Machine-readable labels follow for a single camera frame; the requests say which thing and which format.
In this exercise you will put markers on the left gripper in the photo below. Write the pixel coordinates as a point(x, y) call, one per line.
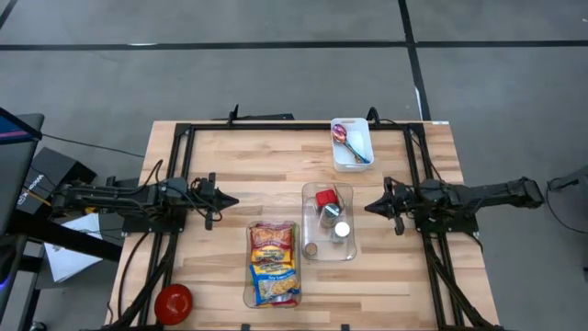
point(204, 197)

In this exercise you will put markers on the red bowl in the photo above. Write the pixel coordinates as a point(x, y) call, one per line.
point(173, 304)

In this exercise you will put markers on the small amber spice jar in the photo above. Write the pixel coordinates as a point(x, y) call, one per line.
point(311, 249)

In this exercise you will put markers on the white paper sheet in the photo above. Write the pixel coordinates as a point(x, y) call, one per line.
point(69, 262)

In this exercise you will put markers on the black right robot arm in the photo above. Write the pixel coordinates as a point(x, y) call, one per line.
point(482, 195)

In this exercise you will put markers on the red-lidded spice container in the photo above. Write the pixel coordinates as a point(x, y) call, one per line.
point(326, 197)

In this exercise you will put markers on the red roast beef ramen pack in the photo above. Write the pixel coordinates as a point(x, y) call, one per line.
point(287, 302)

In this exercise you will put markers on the glass spice jar white label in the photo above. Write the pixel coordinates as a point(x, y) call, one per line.
point(330, 213)

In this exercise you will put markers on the clear plastic storage bin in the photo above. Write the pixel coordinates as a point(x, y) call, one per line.
point(245, 294)
point(340, 253)

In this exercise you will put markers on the blue ramen pack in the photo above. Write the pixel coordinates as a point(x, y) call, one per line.
point(275, 282)

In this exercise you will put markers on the white rectangular tray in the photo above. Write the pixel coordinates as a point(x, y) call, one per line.
point(363, 161)

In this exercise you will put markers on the black box white lettering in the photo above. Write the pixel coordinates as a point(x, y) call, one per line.
point(50, 170)

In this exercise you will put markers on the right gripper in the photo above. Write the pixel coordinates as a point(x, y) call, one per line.
point(399, 200)

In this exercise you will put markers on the iridescent rainbow spoon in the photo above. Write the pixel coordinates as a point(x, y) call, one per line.
point(340, 133)

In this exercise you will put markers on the white-capped spice jar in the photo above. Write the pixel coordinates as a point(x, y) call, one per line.
point(341, 230)

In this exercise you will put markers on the orange red ramen pack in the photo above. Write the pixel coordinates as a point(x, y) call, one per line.
point(271, 239)

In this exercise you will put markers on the black metal table frame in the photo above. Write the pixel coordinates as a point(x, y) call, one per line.
point(275, 126)

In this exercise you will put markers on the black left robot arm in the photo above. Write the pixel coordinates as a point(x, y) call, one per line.
point(115, 197)

